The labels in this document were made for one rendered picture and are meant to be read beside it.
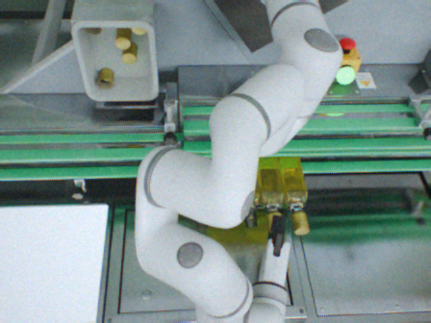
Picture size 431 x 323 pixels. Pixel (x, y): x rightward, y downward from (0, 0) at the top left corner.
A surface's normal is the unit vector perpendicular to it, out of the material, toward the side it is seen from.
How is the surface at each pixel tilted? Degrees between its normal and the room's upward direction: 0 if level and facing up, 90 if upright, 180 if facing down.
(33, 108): 90
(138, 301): 90
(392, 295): 90
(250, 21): 1
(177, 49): 0
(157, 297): 90
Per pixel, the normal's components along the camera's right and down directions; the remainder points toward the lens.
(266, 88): 0.24, -0.59
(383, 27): 0.07, 0.79
